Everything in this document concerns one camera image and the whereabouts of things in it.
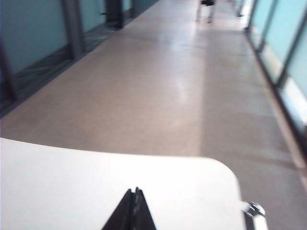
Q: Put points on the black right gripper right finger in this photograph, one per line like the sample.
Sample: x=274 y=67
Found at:
x=141 y=213

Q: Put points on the chrome table frame fitting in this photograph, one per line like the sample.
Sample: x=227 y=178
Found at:
x=257 y=209

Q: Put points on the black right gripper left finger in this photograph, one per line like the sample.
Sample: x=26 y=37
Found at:
x=122 y=215

